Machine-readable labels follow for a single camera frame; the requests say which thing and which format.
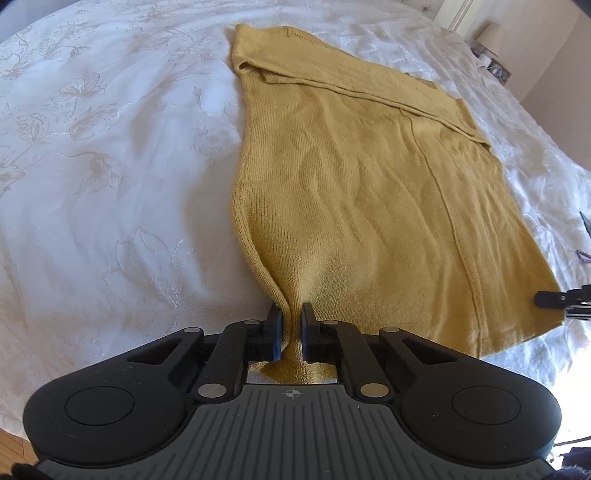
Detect yellow knit sweater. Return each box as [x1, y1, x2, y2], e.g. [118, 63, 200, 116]
[229, 23, 567, 385]

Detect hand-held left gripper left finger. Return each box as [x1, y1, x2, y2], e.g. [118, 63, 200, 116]
[134, 304, 284, 400]

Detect white floral bedspread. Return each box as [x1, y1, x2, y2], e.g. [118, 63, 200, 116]
[0, 0, 591, 439]

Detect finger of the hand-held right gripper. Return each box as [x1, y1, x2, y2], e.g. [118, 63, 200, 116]
[534, 285, 591, 320]

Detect table lamp with cream shade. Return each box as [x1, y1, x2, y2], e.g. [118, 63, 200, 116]
[475, 22, 504, 57]

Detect wooden photo frame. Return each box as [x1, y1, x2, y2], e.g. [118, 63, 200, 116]
[487, 59, 511, 88]

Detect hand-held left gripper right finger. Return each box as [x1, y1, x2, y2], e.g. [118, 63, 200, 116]
[300, 303, 446, 400]

